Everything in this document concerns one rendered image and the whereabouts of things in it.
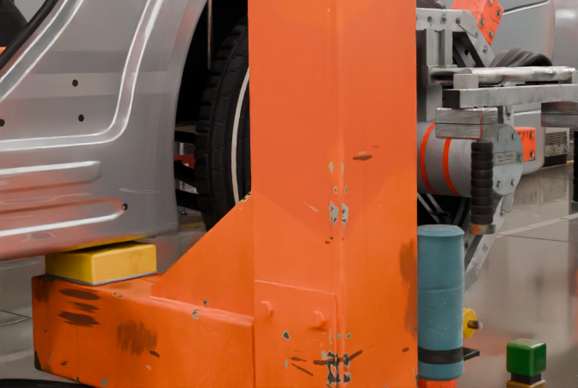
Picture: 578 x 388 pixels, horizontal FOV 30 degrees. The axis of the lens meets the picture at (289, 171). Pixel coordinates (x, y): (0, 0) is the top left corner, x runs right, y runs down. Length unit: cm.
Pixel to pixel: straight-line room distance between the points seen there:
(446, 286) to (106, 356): 58
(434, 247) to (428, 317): 12
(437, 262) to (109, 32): 66
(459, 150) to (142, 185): 55
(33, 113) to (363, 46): 56
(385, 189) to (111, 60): 57
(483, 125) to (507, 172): 23
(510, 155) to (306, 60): 69
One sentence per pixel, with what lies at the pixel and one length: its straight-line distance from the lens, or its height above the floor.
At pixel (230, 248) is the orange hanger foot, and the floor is 77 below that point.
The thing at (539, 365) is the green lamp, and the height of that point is 63.
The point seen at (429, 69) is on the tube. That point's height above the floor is 101.
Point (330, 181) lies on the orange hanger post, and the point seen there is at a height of 88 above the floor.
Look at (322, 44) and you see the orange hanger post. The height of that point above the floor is 105.
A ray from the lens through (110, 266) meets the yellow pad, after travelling 175.
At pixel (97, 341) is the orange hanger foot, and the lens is 173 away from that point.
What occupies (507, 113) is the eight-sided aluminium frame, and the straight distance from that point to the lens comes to 221.
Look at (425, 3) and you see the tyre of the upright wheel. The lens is 212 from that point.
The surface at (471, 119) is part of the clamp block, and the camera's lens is 173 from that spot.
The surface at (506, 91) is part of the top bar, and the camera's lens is 184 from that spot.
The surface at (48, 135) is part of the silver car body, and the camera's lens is 169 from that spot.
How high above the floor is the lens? 102
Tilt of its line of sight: 6 degrees down
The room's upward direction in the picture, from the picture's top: 1 degrees counter-clockwise
